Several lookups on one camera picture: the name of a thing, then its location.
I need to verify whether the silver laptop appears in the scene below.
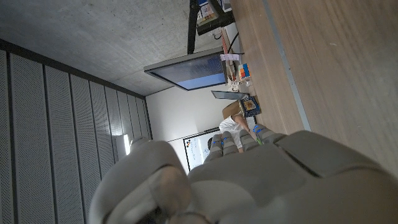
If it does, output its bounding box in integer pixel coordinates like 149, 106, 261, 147
211, 90, 249, 101

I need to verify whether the small printed blue box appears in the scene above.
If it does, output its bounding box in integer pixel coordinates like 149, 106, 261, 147
239, 96, 262, 119

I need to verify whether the ceiling light strip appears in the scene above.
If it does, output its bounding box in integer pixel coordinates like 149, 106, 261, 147
123, 134, 132, 156

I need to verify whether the flat computer monitor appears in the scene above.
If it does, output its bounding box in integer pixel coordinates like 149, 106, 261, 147
144, 49, 229, 92

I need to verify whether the person in white t-shirt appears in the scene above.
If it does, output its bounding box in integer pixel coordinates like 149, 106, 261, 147
218, 114, 259, 154

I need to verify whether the black monitor cable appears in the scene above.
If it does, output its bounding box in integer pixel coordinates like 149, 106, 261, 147
228, 30, 241, 55

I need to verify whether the small metal figurine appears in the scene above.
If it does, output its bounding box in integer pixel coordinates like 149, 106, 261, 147
231, 80, 251, 89

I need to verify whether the whiteboard with writing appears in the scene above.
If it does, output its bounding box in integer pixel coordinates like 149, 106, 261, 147
182, 126, 222, 172

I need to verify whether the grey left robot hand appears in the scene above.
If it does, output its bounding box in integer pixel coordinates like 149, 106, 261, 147
88, 123, 398, 224

